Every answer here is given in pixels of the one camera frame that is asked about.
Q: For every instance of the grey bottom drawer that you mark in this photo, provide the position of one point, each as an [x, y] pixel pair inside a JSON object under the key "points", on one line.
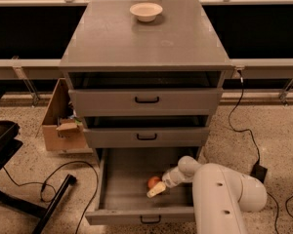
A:
{"points": [[123, 199]]}

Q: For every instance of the black stand frame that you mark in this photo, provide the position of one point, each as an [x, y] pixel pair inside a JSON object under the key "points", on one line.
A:
{"points": [[32, 174]]}

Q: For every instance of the brown cardboard box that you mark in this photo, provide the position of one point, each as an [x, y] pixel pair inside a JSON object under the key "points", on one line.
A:
{"points": [[61, 131]]}

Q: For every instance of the grey railing frame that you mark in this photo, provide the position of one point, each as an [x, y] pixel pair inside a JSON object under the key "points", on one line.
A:
{"points": [[26, 65]]}

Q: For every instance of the orange fruit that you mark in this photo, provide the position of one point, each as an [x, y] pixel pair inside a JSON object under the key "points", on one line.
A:
{"points": [[153, 181]]}

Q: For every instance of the black power adapter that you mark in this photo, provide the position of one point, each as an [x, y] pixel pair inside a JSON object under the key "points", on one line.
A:
{"points": [[259, 172]]}

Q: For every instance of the white bowl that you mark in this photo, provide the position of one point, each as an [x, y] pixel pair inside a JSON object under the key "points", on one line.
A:
{"points": [[146, 12]]}

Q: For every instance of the grey top drawer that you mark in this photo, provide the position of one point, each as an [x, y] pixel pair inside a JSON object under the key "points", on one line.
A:
{"points": [[154, 93]]}

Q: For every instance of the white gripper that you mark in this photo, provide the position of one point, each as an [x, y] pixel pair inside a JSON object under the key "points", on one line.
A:
{"points": [[169, 178]]}

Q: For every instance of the grey middle drawer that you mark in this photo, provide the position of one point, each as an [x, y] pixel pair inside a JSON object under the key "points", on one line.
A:
{"points": [[146, 131]]}

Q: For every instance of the grey drawer cabinet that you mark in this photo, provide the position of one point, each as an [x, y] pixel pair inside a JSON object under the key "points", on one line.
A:
{"points": [[110, 39]]}

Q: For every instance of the grey drawer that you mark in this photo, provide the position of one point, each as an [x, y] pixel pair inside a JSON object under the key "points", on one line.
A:
{"points": [[154, 93], [123, 199], [146, 131]]}

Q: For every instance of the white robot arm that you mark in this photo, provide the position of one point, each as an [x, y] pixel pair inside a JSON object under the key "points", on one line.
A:
{"points": [[219, 195]]}

